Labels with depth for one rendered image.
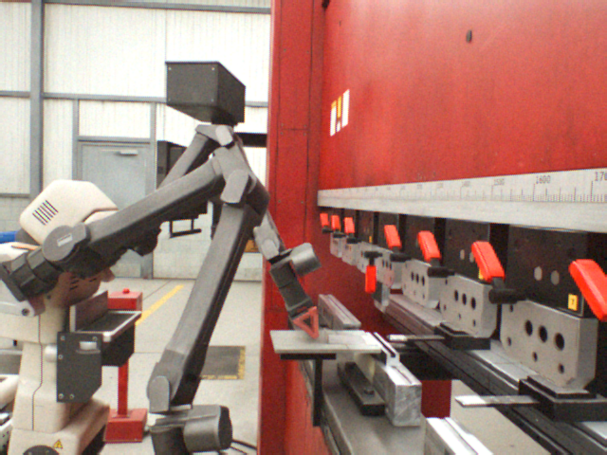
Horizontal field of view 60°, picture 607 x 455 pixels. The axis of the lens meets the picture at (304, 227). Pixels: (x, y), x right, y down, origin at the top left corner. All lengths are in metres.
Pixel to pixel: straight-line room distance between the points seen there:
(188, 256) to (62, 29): 4.03
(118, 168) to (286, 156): 6.74
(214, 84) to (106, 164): 6.57
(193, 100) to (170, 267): 6.45
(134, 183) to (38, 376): 7.39
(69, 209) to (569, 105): 1.03
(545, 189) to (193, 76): 1.94
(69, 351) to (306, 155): 1.28
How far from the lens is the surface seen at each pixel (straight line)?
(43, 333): 1.38
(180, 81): 2.42
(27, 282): 1.17
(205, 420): 0.88
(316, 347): 1.31
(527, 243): 0.67
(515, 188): 0.70
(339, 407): 1.31
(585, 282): 0.52
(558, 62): 0.66
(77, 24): 9.40
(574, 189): 0.61
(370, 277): 1.21
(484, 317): 0.77
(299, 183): 2.19
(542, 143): 0.66
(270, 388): 2.32
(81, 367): 1.31
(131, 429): 3.20
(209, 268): 0.94
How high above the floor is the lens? 1.36
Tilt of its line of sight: 3 degrees down
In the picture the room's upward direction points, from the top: 2 degrees clockwise
